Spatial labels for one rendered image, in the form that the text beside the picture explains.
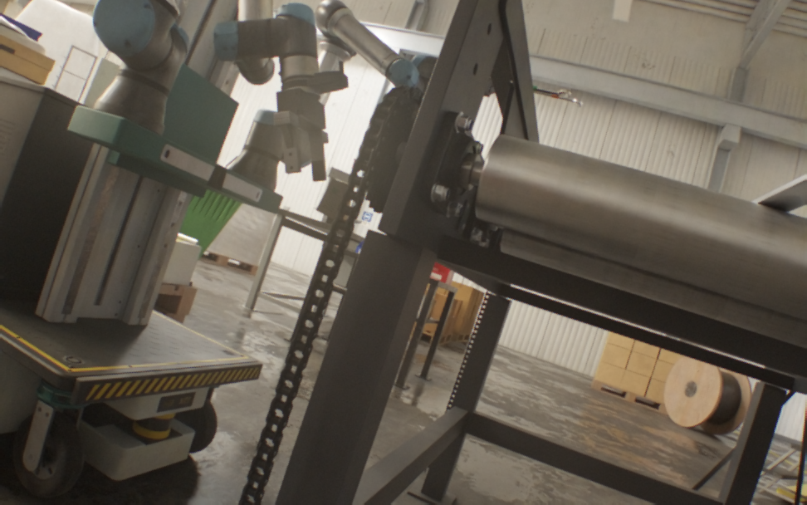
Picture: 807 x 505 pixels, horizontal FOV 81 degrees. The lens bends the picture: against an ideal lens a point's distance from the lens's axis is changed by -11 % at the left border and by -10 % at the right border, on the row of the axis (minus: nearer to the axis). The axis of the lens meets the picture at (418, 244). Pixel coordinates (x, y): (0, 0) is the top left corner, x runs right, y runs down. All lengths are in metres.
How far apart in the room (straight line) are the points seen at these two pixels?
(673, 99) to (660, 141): 0.96
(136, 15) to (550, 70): 11.16
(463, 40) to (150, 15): 0.62
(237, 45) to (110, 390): 0.71
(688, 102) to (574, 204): 11.29
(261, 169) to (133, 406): 0.72
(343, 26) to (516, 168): 1.10
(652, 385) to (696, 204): 7.99
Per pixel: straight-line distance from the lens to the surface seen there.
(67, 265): 1.41
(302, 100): 0.98
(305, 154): 1.72
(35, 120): 1.46
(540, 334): 11.25
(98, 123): 1.19
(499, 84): 1.18
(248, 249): 7.91
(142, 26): 1.08
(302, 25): 1.06
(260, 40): 1.06
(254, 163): 1.57
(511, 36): 0.87
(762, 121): 12.14
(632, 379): 8.57
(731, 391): 7.78
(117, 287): 1.60
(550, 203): 0.62
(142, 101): 1.19
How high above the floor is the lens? 0.70
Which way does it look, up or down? 4 degrees up
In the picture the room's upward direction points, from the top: 19 degrees clockwise
